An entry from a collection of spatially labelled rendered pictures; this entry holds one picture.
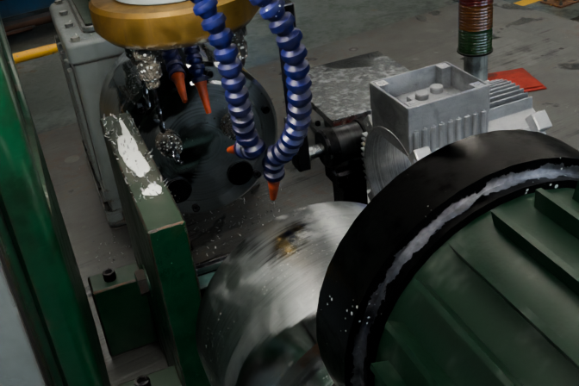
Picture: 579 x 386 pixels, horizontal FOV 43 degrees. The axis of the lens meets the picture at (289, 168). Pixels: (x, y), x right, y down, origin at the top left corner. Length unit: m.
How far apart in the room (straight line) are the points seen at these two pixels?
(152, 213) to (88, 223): 0.69
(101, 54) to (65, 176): 0.44
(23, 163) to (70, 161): 1.04
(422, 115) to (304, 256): 0.35
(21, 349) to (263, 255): 0.25
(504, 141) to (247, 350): 0.33
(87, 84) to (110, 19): 0.54
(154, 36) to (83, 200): 0.84
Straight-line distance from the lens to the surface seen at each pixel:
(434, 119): 0.94
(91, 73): 1.28
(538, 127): 1.02
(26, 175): 0.67
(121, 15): 0.75
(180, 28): 0.73
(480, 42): 1.36
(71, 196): 1.56
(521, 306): 0.30
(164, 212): 0.77
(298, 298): 0.61
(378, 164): 1.09
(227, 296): 0.67
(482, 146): 0.37
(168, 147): 1.07
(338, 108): 1.46
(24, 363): 0.76
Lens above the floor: 1.54
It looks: 30 degrees down
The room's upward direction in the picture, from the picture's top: 7 degrees counter-clockwise
